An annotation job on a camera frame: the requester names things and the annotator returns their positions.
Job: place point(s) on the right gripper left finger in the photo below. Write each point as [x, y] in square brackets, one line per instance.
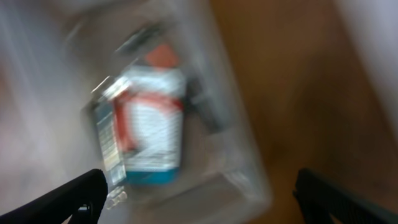
[80, 200]

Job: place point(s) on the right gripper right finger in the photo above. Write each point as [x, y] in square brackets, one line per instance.
[321, 201]

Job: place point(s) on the white blue card package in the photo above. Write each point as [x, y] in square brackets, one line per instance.
[157, 158]

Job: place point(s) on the red handled pliers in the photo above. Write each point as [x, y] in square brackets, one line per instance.
[122, 103]

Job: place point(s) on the clear plastic container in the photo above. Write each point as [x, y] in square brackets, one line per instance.
[220, 178]

